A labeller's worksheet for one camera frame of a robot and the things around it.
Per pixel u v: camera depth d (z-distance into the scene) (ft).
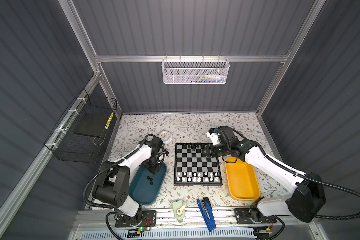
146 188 2.73
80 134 2.37
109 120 2.62
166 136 3.36
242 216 2.40
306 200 1.35
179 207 2.33
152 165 2.48
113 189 1.46
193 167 2.95
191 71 4.06
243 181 2.82
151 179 2.83
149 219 2.38
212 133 2.41
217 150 2.26
